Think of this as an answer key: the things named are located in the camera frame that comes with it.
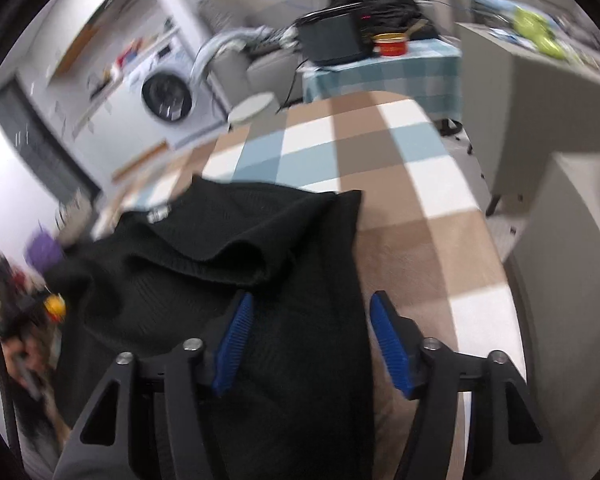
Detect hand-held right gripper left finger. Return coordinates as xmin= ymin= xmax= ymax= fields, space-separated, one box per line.
xmin=54 ymin=291 xmax=255 ymax=480

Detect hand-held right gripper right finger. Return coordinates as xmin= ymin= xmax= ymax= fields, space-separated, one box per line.
xmin=370 ymin=291 xmax=566 ymax=480

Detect black knit sweater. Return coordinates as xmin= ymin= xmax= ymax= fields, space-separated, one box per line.
xmin=42 ymin=175 xmax=376 ymax=480

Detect light blue clothes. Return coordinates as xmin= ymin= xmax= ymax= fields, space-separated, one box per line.
xmin=190 ymin=26 xmax=286 ymax=86

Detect person's left hand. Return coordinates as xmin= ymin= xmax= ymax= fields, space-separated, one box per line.
xmin=4 ymin=337 xmax=42 ymax=392

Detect brown blue checkered tablecloth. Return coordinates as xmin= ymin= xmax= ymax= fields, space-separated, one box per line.
xmin=90 ymin=91 xmax=528 ymax=480

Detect yellow plastic bag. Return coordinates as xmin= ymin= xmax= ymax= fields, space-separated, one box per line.
xmin=44 ymin=294 xmax=67 ymax=321

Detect low beige cabinet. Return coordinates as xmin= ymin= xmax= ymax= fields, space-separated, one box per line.
xmin=502 ymin=152 xmax=600 ymax=461

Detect purple plastic bag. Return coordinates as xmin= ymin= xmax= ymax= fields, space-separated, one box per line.
xmin=24 ymin=227 xmax=66 ymax=273

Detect round white stool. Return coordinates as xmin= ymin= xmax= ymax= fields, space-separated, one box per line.
xmin=227 ymin=91 xmax=277 ymax=127

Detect white washing machine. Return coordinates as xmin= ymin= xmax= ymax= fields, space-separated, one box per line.
xmin=122 ymin=35 xmax=231 ymax=150

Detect black glass door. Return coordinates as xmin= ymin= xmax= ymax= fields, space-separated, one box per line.
xmin=0 ymin=77 xmax=103 ymax=206

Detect tall beige cabinet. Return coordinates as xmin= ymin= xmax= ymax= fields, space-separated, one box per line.
xmin=455 ymin=20 xmax=600 ymax=216

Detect grey sofa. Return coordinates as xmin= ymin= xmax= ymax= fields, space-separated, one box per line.
xmin=212 ymin=42 xmax=306 ymax=106

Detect red instant noodle bowl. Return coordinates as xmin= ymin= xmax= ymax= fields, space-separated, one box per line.
xmin=372 ymin=32 xmax=412 ymax=58

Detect black electric cooker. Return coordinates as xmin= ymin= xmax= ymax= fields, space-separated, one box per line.
xmin=294 ymin=2 xmax=376 ymax=67

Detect green toy figure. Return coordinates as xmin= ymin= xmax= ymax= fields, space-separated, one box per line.
xmin=511 ymin=6 xmax=566 ymax=58

